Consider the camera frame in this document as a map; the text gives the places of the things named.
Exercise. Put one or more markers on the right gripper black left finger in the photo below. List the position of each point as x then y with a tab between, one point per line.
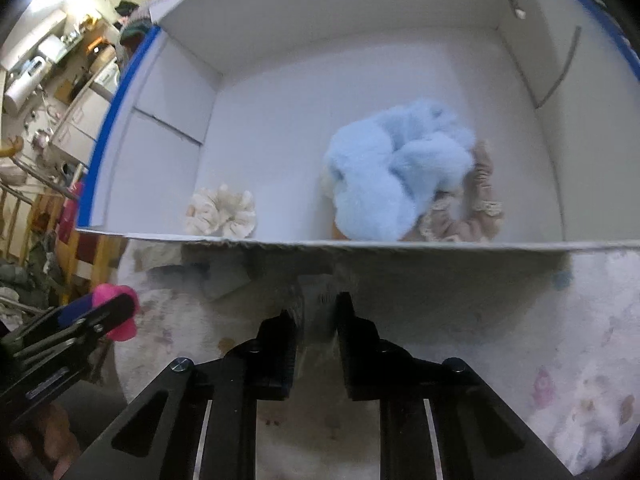
225	394

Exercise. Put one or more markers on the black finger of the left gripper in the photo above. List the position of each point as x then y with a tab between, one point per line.
47	323
84	333

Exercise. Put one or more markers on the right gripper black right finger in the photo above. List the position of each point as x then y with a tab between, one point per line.
409	392

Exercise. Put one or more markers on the pink round sponge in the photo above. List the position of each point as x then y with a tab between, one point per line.
121	304

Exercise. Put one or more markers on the cream white scrunchie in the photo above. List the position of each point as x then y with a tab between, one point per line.
221	213

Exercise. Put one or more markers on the beige lace scrunchie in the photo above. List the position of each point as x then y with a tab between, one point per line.
471	215

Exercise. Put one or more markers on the light blue fluffy scrunchie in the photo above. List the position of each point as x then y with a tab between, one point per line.
383	172

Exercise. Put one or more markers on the person's left hand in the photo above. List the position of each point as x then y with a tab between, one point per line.
46	448

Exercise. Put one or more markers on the yellow wooden chair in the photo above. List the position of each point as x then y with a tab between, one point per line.
45	260

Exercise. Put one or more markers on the floral white bed quilt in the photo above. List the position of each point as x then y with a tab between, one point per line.
556	335

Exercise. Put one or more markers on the white kitchen cabinet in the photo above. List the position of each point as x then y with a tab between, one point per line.
75	136

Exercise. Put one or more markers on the white water heater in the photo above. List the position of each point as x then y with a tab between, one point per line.
22	87

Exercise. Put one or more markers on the blue and white cardboard box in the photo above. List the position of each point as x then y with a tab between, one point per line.
247	93

